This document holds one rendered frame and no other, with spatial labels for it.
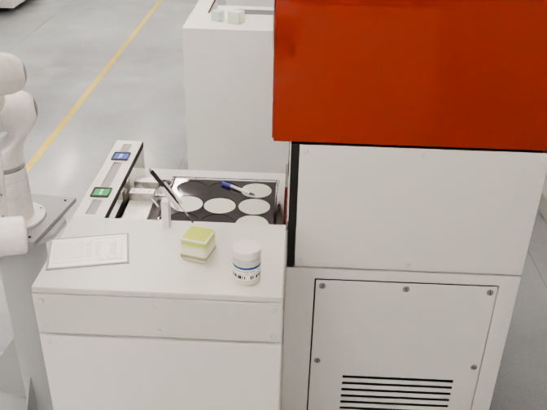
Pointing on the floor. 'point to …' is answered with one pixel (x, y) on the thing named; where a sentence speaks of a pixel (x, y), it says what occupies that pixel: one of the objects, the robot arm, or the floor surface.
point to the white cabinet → (161, 372)
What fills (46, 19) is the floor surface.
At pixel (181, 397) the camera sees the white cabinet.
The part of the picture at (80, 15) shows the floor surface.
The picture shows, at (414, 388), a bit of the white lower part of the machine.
